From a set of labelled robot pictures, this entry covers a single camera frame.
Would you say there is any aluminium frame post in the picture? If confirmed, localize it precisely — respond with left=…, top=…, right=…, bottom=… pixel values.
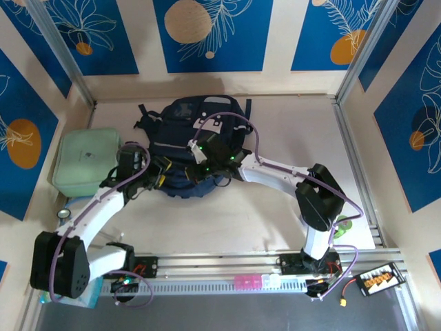
left=336, top=0, right=396, bottom=104
left=25, top=0, right=96, bottom=106

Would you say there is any grey slotted cable duct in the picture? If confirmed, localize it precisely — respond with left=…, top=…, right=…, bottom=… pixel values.
left=99, top=279, right=308, bottom=294

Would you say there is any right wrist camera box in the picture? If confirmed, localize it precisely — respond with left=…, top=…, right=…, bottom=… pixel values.
left=187, top=139, right=207, bottom=163

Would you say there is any light blue stethoscope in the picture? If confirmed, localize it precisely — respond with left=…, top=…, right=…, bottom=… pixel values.
left=57, top=197, right=125, bottom=246

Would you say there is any right aluminium table rail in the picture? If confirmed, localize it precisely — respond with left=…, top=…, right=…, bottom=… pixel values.
left=331, top=98, right=384, bottom=248

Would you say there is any wet wipes packet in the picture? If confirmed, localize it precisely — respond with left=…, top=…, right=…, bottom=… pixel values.
left=39, top=275, right=104, bottom=309

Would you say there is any yellow connector with wires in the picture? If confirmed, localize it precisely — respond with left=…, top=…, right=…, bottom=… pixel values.
left=336, top=277, right=359, bottom=308

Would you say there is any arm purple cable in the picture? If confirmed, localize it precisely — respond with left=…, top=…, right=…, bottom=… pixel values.
left=194, top=112, right=365, bottom=301
left=48, top=141, right=154, bottom=308

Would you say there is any white paper sheet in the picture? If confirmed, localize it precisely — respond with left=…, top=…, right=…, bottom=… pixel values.
left=336, top=220, right=376, bottom=250

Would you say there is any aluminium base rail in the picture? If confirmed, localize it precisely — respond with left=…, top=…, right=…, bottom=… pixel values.
left=30, top=254, right=404, bottom=281

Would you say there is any pink pill organizer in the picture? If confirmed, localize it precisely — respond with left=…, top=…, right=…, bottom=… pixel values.
left=234, top=274, right=263, bottom=290

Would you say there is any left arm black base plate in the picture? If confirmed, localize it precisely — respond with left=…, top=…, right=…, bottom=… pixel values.
left=103, top=255, right=159, bottom=279

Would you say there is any small green item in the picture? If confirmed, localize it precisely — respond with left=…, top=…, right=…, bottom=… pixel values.
left=334, top=215, right=354, bottom=239

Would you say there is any left aluminium frame post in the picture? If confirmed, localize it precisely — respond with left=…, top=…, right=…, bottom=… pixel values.
left=25, top=0, right=96, bottom=106

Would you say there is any clear pill organizer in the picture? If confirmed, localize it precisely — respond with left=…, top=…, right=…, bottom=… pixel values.
left=261, top=274, right=282, bottom=289

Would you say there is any mint green zip pouch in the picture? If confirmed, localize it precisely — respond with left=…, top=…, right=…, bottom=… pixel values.
left=51, top=127, right=125, bottom=198

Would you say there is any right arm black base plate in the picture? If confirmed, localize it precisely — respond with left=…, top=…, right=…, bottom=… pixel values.
left=279, top=253, right=342, bottom=277

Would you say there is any black orange power board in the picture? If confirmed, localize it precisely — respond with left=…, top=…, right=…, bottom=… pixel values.
left=358, top=261, right=404, bottom=297

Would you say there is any right aluminium frame post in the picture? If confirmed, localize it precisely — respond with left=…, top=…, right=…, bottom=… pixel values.
left=336, top=0, right=396, bottom=104

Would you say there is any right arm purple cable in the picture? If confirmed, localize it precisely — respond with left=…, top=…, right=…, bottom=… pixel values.
left=194, top=112, right=365, bottom=301

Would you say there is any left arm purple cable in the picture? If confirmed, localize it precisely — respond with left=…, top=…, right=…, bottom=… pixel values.
left=48, top=141, right=154, bottom=308

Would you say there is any navy blue backpack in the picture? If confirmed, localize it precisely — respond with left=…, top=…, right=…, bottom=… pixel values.
left=132, top=94, right=254, bottom=199

